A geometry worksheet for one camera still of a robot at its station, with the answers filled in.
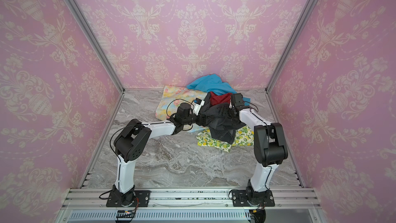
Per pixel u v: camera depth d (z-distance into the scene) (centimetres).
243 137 92
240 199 73
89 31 87
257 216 71
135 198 74
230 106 89
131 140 55
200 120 83
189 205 73
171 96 115
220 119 90
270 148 49
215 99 103
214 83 110
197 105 85
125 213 73
